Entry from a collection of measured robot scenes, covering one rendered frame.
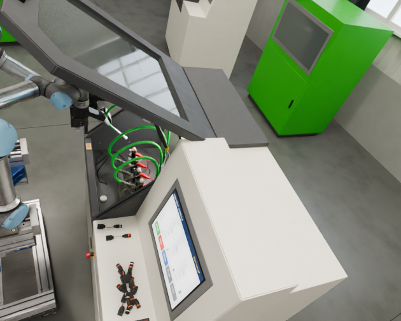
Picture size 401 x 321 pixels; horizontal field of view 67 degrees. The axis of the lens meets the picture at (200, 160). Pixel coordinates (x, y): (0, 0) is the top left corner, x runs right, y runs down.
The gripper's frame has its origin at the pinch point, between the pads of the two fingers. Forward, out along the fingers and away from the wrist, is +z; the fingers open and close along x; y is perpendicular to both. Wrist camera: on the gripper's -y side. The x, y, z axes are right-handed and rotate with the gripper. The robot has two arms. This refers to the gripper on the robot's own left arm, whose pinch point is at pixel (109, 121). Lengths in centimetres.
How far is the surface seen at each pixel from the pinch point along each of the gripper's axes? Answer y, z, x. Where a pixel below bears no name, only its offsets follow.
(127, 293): -10, 63, 67
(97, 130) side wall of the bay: 24.0, 3.6, -16.5
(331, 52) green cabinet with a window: -140, 54, -222
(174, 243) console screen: -39, 48, 59
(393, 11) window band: -234, 57, -337
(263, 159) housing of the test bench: -77, 45, 12
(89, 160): 26.6, 16.4, 2.2
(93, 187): 20.0, 28.0, 18.8
